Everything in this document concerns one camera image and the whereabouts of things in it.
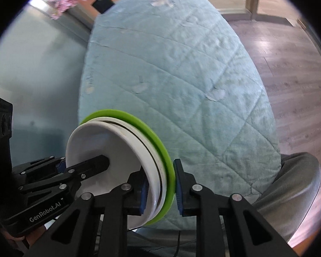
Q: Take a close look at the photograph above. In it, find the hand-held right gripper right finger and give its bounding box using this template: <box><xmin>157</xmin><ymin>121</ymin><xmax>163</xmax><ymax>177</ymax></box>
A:
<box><xmin>173</xmin><ymin>158</ymin><xmax>297</xmax><ymax>257</ymax></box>

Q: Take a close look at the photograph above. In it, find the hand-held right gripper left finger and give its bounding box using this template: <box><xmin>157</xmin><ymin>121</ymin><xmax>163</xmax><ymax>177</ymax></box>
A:
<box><xmin>23</xmin><ymin>172</ymin><xmax>150</xmax><ymax>257</ymax></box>

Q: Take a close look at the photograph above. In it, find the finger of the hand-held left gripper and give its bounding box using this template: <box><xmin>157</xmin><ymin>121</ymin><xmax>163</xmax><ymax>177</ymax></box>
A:
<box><xmin>18</xmin><ymin>155</ymin><xmax>110</xmax><ymax>194</ymax></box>
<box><xmin>12</xmin><ymin>155</ymin><xmax>67</xmax><ymax>184</ymax></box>

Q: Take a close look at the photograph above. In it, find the small white bowl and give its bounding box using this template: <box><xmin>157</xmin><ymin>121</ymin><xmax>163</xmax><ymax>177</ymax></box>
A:
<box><xmin>65</xmin><ymin>121</ymin><xmax>159</xmax><ymax>228</ymax></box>

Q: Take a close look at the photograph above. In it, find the large white bowl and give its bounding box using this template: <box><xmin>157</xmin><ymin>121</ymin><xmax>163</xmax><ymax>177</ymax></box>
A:
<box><xmin>100</xmin><ymin>116</ymin><xmax>168</xmax><ymax>217</ymax></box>

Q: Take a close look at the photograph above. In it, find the green bowl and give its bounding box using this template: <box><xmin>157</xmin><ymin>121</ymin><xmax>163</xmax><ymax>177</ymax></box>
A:
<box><xmin>79</xmin><ymin>109</ymin><xmax>175</xmax><ymax>226</ymax></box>

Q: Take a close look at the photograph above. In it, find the person's left hand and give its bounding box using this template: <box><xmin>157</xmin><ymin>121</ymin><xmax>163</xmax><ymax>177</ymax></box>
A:
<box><xmin>1</xmin><ymin>232</ymin><xmax>30</xmax><ymax>251</ymax></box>

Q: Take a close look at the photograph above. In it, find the grey fabric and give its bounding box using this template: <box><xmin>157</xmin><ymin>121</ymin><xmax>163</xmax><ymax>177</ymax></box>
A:
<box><xmin>253</xmin><ymin>152</ymin><xmax>321</xmax><ymax>251</ymax></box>

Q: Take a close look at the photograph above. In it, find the light blue quilted blanket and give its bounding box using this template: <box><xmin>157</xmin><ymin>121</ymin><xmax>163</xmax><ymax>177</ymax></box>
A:
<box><xmin>78</xmin><ymin>0</ymin><xmax>281</xmax><ymax>232</ymax></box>

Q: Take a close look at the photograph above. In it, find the black flower pot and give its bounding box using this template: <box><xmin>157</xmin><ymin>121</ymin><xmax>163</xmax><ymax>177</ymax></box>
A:
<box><xmin>92</xmin><ymin>0</ymin><xmax>115</xmax><ymax>14</ymax></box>

